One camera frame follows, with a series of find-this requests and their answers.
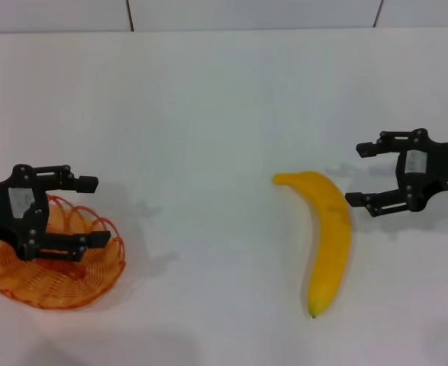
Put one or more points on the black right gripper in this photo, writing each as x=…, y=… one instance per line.
x=445, y=164

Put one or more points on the yellow banana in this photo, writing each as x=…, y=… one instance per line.
x=330, y=236

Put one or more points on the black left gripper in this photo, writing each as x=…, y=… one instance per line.
x=2, y=206

